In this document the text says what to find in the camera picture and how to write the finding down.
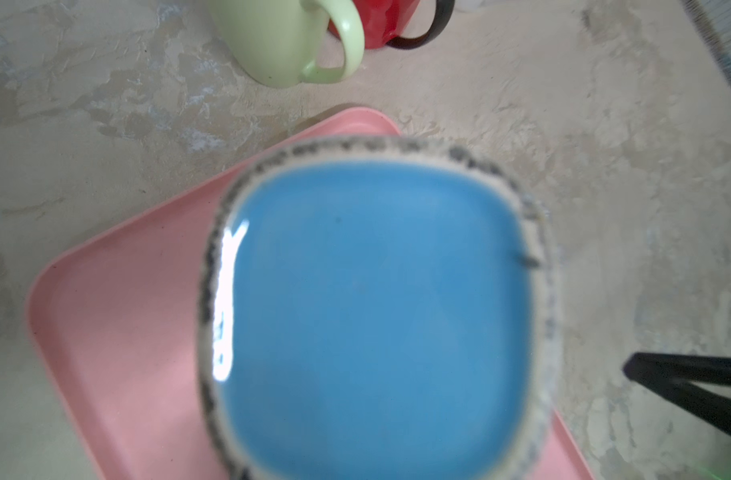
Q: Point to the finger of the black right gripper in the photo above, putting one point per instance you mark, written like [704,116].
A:
[678,379]

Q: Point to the blue dotted ceramic mug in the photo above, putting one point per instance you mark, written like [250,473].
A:
[378,308]

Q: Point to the red ceramic mug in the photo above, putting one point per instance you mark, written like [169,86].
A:
[384,22]

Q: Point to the light green ceramic mug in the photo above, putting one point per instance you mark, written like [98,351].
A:
[276,42]

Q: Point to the pink plastic tray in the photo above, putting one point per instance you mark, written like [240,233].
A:
[115,321]

